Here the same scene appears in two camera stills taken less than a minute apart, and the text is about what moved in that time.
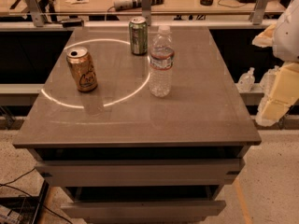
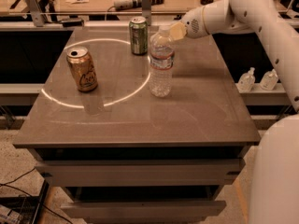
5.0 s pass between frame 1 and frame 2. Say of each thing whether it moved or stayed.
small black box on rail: stayed
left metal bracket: stayed
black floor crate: stayed
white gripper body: moved
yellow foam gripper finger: moved
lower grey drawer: stayed
